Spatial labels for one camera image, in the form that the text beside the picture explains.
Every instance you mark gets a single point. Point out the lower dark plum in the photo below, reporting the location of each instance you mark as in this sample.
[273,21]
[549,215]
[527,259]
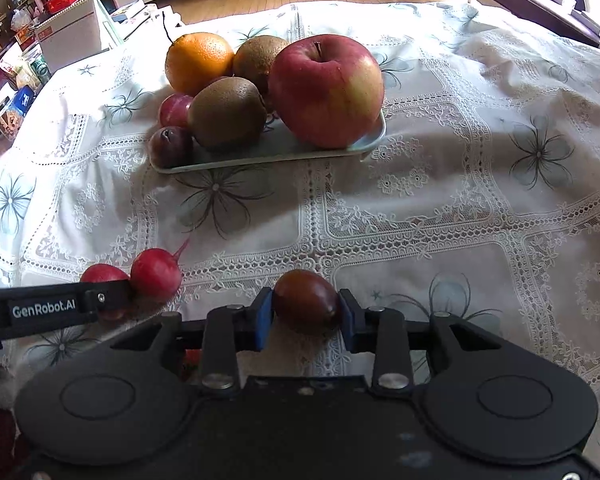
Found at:
[171,147]

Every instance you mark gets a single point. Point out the dark red tomato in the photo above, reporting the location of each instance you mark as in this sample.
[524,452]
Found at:
[306,302]

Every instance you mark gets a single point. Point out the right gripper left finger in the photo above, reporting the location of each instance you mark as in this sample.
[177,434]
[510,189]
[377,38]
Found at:
[228,331]

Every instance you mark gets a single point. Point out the orange with stem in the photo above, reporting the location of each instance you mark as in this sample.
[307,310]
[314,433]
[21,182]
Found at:
[195,60]

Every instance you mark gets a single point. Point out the front brown kiwi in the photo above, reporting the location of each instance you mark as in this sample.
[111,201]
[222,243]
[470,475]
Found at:
[227,115]

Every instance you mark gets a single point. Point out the upper red plum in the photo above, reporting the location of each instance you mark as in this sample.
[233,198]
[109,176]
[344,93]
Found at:
[173,111]

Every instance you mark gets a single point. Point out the red radish with tail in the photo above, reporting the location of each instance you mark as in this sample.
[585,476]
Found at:
[155,273]

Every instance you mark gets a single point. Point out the back brown kiwi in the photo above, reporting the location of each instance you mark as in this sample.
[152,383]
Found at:
[254,59]

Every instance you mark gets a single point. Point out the round red radish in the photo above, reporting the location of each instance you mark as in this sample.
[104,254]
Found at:
[110,290]

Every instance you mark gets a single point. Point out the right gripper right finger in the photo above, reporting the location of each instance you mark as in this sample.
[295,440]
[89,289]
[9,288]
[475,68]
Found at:
[383,333]

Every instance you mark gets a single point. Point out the large red apple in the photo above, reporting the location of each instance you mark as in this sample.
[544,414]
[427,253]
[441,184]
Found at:
[327,89]

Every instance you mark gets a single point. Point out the brown kiwi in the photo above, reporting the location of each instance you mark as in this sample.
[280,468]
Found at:
[227,115]
[254,59]

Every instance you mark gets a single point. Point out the pale green fruit plate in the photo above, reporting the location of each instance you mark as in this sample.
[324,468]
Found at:
[277,144]

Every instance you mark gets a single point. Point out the white cardboard box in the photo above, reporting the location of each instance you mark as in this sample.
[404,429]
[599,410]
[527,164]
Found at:
[76,33]

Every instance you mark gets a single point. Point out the white lace tablecloth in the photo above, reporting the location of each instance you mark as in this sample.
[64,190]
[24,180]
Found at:
[483,199]

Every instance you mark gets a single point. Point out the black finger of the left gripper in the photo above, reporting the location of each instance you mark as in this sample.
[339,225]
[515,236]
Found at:
[26,311]

